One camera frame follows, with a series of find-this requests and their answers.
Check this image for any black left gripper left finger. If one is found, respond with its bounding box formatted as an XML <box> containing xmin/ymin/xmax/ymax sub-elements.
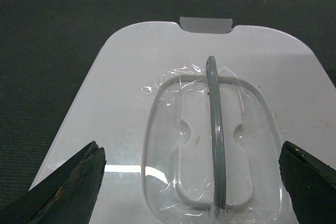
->
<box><xmin>1</xmin><ymin>142</ymin><xmax>106</xmax><ymax>223</ymax></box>

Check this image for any white storage box lid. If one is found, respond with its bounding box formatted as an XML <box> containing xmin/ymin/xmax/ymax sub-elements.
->
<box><xmin>33</xmin><ymin>22</ymin><xmax>335</xmax><ymax>223</ymax></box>

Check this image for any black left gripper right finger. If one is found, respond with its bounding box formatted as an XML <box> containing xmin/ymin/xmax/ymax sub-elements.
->
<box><xmin>278</xmin><ymin>141</ymin><xmax>335</xmax><ymax>223</ymax></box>

